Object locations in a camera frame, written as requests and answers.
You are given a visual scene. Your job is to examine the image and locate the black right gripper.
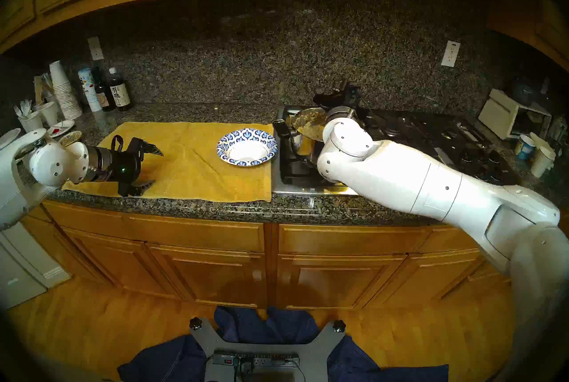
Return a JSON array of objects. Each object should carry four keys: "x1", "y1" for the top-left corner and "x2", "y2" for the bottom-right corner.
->
[{"x1": 313, "y1": 82, "x2": 363, "y2": 113}]

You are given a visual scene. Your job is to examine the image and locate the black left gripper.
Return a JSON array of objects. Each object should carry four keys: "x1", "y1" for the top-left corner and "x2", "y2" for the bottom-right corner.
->
[{"x1": 106, "y1": 138, "x2": 164, "y2": 198}]

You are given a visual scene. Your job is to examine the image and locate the cooked oatmeal mass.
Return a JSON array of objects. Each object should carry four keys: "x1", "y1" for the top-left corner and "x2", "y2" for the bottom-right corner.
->
[{"x1": 293, "y1": 109, "x2": 327, "y2": 141}]

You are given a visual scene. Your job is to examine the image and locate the blue patterned paper bowl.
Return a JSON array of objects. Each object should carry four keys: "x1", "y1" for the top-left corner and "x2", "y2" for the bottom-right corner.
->
[{"x1": 217, "y1": 128, "x2": 278, "y2": 167}]

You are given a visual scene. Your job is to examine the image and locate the plain white bowl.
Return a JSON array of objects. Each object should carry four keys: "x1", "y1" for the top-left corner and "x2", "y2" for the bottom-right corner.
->
[{"x1": 0, "y1": 128, "x2": 21, "y2": 150}]

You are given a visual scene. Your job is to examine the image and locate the yellow towel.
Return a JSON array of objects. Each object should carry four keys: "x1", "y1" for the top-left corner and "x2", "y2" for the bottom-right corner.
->
[{"x1": 62, "y1": 121, "x2": 275, "y2": 203}]

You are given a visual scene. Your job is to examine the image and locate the stainless steel pot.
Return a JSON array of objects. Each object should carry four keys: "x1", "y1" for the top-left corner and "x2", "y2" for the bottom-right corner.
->
[{"x1": 273, "y1": 106, "x2": 338, "y2": 169}]

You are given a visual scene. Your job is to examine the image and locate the wooden drawer front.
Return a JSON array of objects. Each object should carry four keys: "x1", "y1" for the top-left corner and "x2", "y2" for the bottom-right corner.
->
[
  {"x1": 126, "y1": 213, "x2": 266, "y2": 253},
  {"x1": 278, "y1": 223, "x2": 445, "y2": 255},
  {"x1": 418, "y1": 226, "x2": 485, "y2": 253},
  {"x1": 42, "y1": 200, "x2": 129, "y2": 235}
]

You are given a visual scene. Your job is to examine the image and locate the soy sauce bottle white label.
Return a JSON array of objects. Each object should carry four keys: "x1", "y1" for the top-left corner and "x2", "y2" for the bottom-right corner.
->
[{"x1": 108, "y1": 67, "x2": 132, "y2": 111}]

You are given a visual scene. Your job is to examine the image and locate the small dark sauce bottle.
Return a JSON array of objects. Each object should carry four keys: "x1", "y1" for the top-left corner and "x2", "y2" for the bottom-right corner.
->
[{"x1": 92, "y1": 67, "x2": 115, "y2": 112}]

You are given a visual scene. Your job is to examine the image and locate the white saucer red smear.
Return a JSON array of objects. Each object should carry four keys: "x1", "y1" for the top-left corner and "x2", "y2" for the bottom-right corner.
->
[{"x1": 47, "y1": 120, "x2": 75, "y2": 138}]

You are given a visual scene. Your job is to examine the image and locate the white blue cylindrical canister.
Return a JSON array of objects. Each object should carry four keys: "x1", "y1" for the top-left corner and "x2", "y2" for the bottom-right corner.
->
[{"x1": 78, "y1": 68, "x2": 103, "y2": 113}]

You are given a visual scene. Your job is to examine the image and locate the wooden lower cabinet door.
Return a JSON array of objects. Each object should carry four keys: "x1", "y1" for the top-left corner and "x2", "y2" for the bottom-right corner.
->
[
  {"x1": 147, "y1": 243, "x2": 267, "y2": 308},
  {"x1": 276, "y1": 254, "x2": 407, "y2": 310},
  {"x1": 62, "y1": 227, "x2": 184, "y2": 301},
  {"x1": 362, "y1": 248, "x2": 487, "y2": 310}
]

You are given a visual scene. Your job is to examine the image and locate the steel gas stove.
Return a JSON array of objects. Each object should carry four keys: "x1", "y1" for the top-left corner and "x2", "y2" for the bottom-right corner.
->
[{"x1": 271, "y1": 106, "x2": 521, "y2": 197}]

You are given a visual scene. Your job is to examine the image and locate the stack of paper cups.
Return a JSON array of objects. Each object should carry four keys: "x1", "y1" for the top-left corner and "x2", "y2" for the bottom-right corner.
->
[{"x1": 49, "y1": 60, "x2": 83, "y2": 120}]

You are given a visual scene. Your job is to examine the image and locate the paper cup holding forks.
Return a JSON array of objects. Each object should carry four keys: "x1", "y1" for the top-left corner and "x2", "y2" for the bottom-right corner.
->
[{"x1": 18, "y1": 111, "x2": 43, "y2": 133}]

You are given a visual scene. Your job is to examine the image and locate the wooden stirrer sticks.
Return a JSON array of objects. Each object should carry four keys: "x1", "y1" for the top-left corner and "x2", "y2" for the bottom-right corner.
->
[{"x1": 33, "y1": 72, "x2": 54, "y2": 104}]

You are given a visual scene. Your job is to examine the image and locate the white kitchen appliance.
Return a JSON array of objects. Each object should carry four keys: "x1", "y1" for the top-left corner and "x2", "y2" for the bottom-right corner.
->
[{"x1": 0, "y1": 221, "x2": 72, "y2": 310}]

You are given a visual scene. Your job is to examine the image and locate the white toaster oven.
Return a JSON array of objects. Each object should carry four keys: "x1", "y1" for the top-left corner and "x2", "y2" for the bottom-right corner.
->
[{"x1": 478, "y1": 89, "x2": 553, "y2": 140}]

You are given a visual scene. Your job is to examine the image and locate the dark blue cloth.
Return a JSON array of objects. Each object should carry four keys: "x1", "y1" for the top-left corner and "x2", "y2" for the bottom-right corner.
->
[{"x1": 118, "y1": 306, "x2": 449, "y2": 382}]

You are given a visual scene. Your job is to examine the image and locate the dark kettle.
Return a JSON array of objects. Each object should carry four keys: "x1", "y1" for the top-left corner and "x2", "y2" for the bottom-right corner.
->
[{"x1": 511, "y1": 78, "x2": 536, "y2": 106}]

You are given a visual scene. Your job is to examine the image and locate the blue printed paper cup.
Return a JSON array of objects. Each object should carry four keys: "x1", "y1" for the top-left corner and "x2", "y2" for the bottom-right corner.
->
[{"x1": 516, "y1": 134, "x2": 537, "y2": 162}]

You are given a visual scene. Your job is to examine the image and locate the wooden lower cabinet frame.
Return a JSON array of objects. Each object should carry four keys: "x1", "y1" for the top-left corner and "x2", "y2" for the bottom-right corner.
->
[{"x1": 20, "y1": 199, "x2": 516, "y2": 310}]

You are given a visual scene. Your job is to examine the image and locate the wooden corner wall cabinet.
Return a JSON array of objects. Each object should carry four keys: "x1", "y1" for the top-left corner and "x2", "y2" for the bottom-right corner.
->
[{"x1": 487, "y1": 0, "x2": 569, "y2": 70}]

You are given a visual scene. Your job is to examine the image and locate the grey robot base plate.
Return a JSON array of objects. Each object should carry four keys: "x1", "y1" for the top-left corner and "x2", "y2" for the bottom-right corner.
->
[{"x1": 190, "y1": 319, "x2": 346, "y2": 382}]

